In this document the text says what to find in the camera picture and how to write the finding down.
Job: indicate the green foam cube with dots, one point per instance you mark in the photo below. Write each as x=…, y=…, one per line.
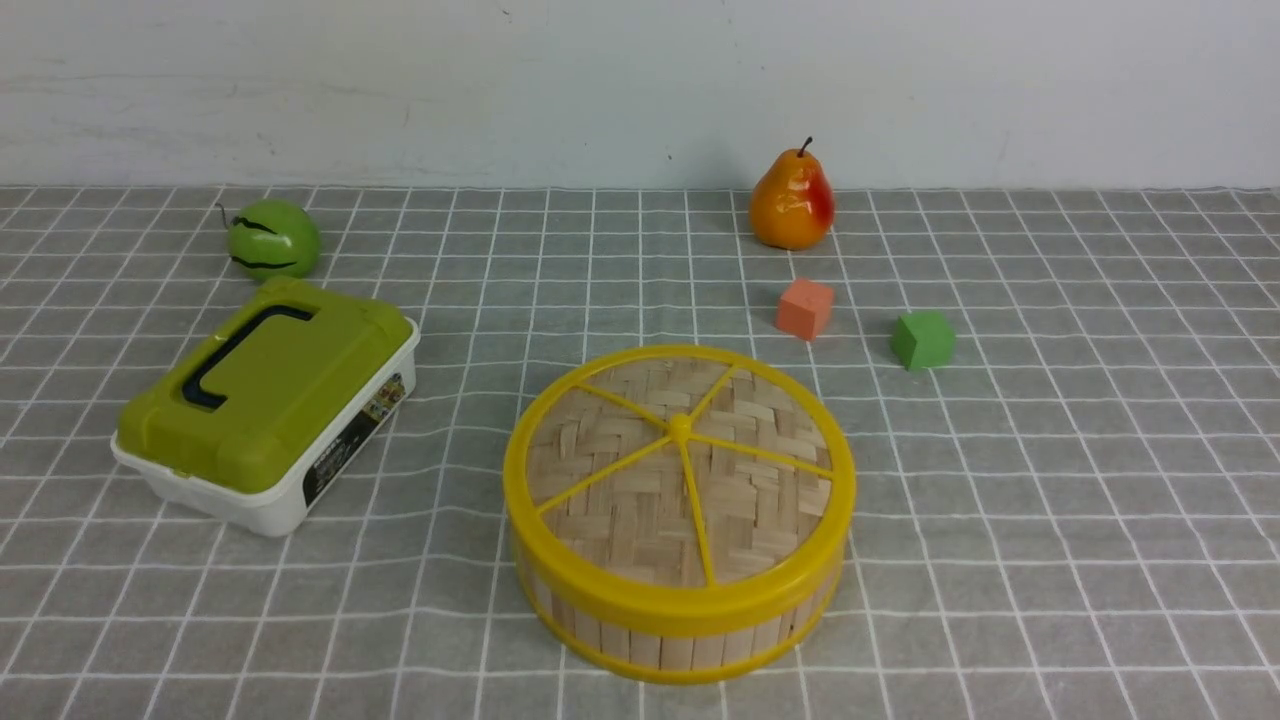
x=923, y=340

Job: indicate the yellow bamboo steamer basket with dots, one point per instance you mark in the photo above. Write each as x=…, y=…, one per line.
x=699, y=658

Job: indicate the orange toy pear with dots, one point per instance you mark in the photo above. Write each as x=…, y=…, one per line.
x=793, y=206

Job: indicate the grey checked tablecloth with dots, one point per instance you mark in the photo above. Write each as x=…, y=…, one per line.
x=1076, y=518

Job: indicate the green toy melon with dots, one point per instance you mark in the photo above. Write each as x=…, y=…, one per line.
x=272, y=237

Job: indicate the green lidded plastic box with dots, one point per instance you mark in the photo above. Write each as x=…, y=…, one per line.
x=255, y=423

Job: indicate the orange foam cube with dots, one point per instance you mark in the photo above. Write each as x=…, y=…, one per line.
x=804, y=309

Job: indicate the yellow bamboo steamer lid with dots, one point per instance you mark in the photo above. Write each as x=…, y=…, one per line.
x=679, y=489

